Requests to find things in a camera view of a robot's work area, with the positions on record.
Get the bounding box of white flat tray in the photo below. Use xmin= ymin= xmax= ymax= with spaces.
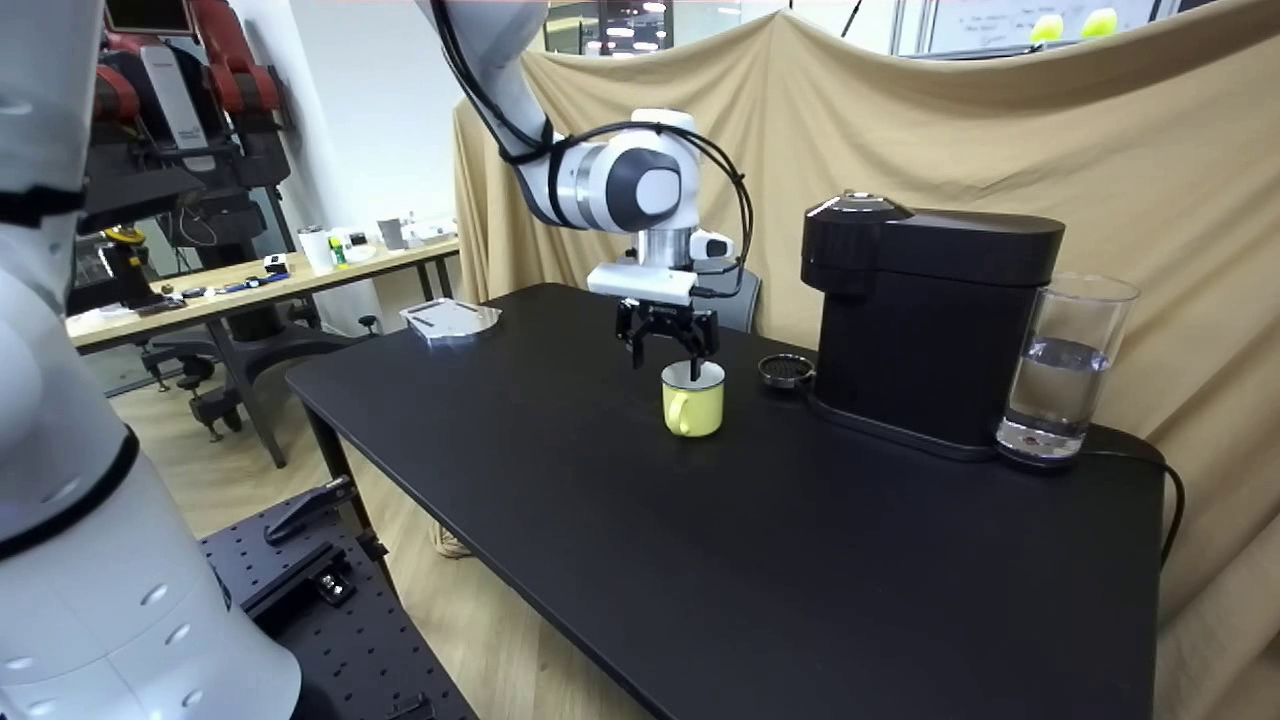
xmin=399 ymin=297 xmax=509 ymax=352

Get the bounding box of black power cable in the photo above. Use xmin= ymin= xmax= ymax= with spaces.
xmin=1085 ymin=440 xmax=1192 ymax=573

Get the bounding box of red and black background robot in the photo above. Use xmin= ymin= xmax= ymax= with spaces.
xmin=60 ymin=0 xmax=301 ymax=313

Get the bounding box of beige backdrop cloth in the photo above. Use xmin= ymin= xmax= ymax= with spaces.
xmin=447 ymin=0 xmax=1280 ymax=720

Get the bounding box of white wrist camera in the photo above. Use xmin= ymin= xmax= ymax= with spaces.
xmin=684 ymin=226 xmax=740 ymax=269

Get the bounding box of wooden desk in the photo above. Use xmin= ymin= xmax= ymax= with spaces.
xmin=68 ymin=233 xmax=463 ymax=359

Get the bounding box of white box on desk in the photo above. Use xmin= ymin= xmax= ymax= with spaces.
xmin=295 ymin=228 xmax=358 ymax=280

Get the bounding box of yellow mug with white rim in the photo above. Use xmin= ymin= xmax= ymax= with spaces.
xmin=658 ymin=355 xmax=731 ymax=443

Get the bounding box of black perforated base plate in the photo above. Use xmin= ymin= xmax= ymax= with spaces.
xmin=196 ymin=482 xmax=480 ymax=720

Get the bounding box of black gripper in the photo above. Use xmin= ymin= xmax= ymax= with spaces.
xmin=585 ymin=256 xmax=725 ymax=389

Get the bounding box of clear water tank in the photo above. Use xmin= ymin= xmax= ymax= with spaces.
xmin=991 ymin=273 xmax=1139 ymax=474

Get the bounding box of small black round cup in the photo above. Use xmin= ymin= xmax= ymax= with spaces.
xmin=755 ymin=348 xmax=820 ymax=399

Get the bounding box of black office chair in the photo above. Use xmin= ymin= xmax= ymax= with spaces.
xmin=138 ymin=310 xmax=361 ymax=474

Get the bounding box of yellow tennis ball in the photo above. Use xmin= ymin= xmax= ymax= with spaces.
xmin=1078 ymin=6 xmax=1126 ymax=43
xmin=1026 ymin=8 xmax=1072 ymax=49

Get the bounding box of black coffee machine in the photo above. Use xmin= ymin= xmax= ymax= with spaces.
xmin=795 ymin=188 xmax=1070 ymax=466

